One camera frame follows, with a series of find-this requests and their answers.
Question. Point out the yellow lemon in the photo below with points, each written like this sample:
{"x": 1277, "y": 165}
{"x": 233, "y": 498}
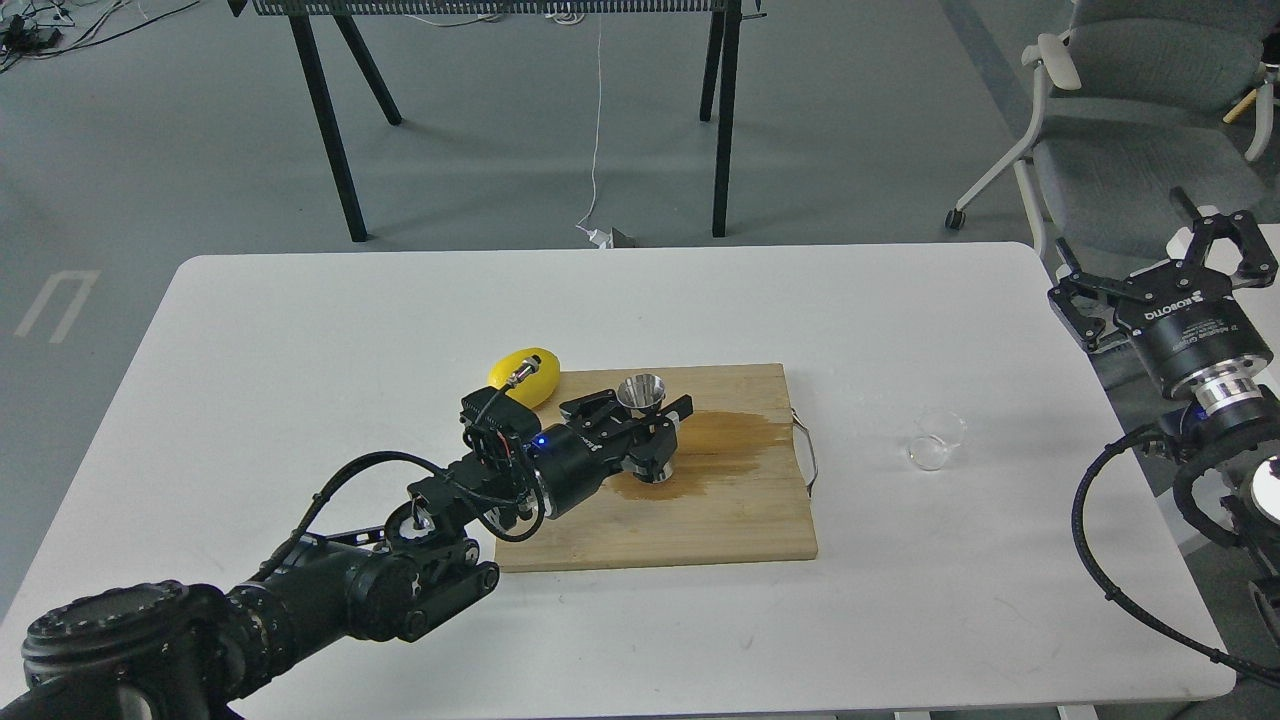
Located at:
{"x": 537, "y": 372}

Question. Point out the steel double jigger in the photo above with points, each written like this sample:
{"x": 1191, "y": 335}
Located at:
{"x": 641, "y": 390}

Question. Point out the grey office chair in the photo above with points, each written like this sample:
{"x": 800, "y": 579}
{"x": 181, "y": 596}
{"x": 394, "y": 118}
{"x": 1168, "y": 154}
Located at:
{"x": 1124, "y": 103}

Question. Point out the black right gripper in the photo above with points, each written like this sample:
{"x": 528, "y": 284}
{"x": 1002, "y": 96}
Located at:
{"x": 1181, "y": 318}

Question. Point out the bamboo cutting board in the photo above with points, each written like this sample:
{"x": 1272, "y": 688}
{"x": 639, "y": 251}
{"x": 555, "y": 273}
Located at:
{"x": 736, "y": 494}

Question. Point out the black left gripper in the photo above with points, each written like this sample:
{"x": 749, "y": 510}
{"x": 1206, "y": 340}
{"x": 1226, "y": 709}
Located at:
{"x": 572, "y": 459}

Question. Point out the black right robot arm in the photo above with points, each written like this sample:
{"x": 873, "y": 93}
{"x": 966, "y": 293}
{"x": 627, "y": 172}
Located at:
{"x": 1223, "y": 444}

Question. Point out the black metal frame table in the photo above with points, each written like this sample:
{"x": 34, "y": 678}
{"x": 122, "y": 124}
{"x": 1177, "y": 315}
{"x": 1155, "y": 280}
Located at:
{"x": 516, "y": 93}

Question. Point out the white power adapter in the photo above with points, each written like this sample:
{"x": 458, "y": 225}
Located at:
{"x": 612, "y": 239}

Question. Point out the clear glass measuring cup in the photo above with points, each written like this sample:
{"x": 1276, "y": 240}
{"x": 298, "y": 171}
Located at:
{"x": 936, "y": 436}

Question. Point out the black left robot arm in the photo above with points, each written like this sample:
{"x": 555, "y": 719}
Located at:
{"x": 168, "y": 650}

